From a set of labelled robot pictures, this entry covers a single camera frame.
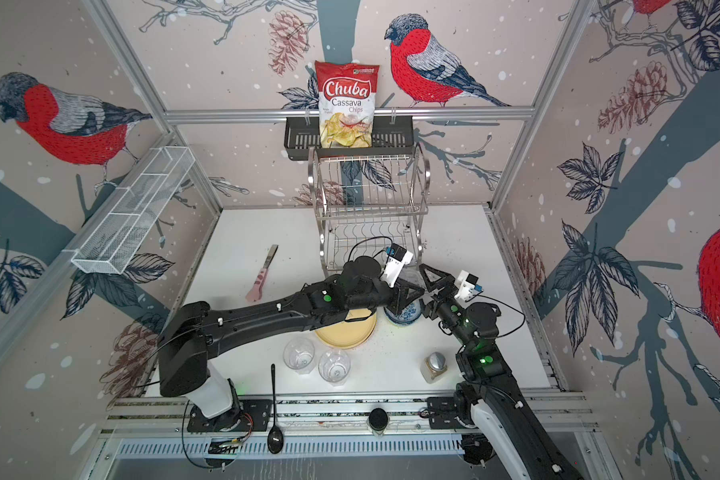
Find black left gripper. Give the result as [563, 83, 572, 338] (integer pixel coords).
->
[346, 274, 426, 315]

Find blue floral white bowl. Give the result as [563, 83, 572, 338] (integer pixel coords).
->
[384, 301, 423, 326]

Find yellow cream plate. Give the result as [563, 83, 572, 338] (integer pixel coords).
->
[315, 309, 377, 350]

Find clear drinking glass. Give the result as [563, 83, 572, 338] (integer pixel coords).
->
[318, 349, 351, 386]
[283, 338, 316, 375]

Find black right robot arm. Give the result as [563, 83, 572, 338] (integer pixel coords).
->
[419, 264, 582, 479]

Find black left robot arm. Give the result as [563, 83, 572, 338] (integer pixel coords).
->
[157, 256, 425, 418]

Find chrome two-tier dish rack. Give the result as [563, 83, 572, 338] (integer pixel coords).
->
[307, 143, 431, 275]

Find silver lid spice jar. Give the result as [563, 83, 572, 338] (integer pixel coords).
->
[420, 352, 448, 384]

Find black spoon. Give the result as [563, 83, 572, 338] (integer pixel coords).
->
[266, 363, 285, 455]

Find red cassava chips bag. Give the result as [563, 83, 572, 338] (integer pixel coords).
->
[315, 62, 379, 124]

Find black lid jar on rail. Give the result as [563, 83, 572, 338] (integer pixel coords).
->
[367, 407, 389, 436]

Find pink spotted handle knife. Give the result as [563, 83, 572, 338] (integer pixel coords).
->
[245, 244, 279, 303]

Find black wall shelf basket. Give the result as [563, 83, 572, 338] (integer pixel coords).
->
[284, 114, 415, 161]

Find white wire mesh basket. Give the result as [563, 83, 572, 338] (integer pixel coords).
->
[71, 146, 195, 274]

